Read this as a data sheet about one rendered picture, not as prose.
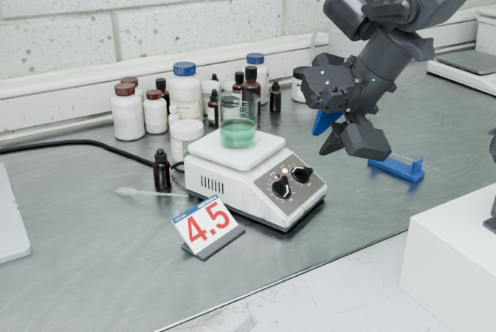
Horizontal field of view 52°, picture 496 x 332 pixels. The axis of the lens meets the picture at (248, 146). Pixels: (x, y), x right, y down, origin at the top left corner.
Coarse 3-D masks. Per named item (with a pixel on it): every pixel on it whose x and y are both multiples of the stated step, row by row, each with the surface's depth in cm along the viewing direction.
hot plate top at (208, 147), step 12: (216, 132) 86; (192, 144) 82; (204, 144) 82; (216, 144) 82; (264, 144) 82; (276, 144) 82; (204, 156) 79; (216, 156) 78; (228, 156) 78; (240, 156) 78; (252, 156) 78; (264, 156) 79; (240, 168) 76
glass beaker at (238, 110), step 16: (224, 96) 81; (240, 96) 81; (256, 96) 79; (224, 112) 77; (240, 112) 76; (256, 112) 78; (224, 128) 78; (240, 128) 78; (256, 128) 80; (224, 144) 80; (240, 144) 79
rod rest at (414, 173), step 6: (372, 162) 94; (378, 162) 93; (384, 162) 93; (390, 162) 93; (396, 162) 93; (402, 162) 93; (414, 162) 88; (384, 168) 92; (390, 168) 91; (396, 168) 91; (402, 168) 91; (408, 168) 91; (414, 168) 88; (420, 168) 90; (396, 174) 91; (402, 174) 90; (408, 174) 89; (414, 174) 89; (420, 174) 89; (414, 180) 88
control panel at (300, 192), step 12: (288, 156) 83; (276, 168) 80; (288, 168) 81; (264, 180) 77; (276, 180) 78; (288, 180) 79; (312, 180) 81; (264, 192) 75; (300, 192) 78; (312, 192) 79; (276, 204) 74; (288, 204) 75; (300, 204) 76
